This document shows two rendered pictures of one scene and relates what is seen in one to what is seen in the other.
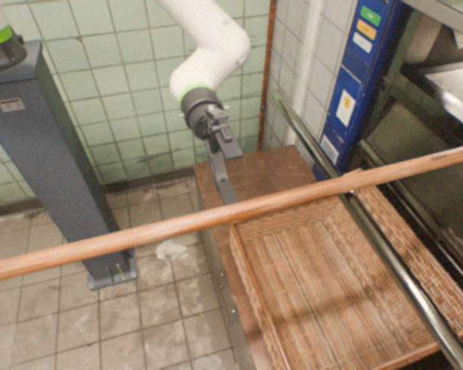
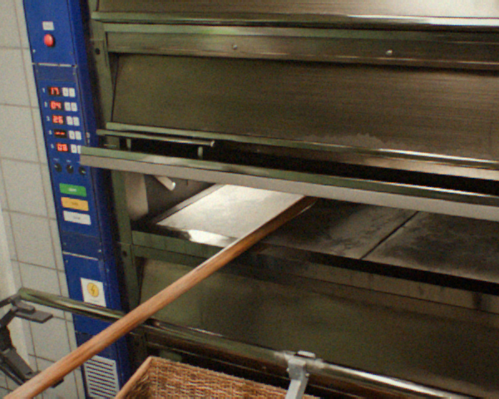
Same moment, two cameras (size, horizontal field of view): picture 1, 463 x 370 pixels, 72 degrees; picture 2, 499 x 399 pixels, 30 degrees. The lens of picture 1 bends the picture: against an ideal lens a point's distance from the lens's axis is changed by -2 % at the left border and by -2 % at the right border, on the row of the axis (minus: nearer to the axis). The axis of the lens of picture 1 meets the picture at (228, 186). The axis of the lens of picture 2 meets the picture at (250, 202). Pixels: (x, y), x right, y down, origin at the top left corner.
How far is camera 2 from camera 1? 129 cm
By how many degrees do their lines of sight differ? 42
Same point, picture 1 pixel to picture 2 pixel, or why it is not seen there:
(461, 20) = (153, 167)
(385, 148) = (163, 312)
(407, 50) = (127, 206)
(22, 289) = not seen: outside the picture
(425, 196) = (225, 331)
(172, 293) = not seen: outside the picture
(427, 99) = (170, 240)
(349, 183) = (145, 307)
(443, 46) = (156, 193)
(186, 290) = not seen: outside the picture
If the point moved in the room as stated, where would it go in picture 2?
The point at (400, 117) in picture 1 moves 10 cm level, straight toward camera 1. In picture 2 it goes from (159, 273) to (160, 289)
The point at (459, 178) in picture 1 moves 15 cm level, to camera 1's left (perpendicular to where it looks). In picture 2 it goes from (239, 294) to (190, 317)
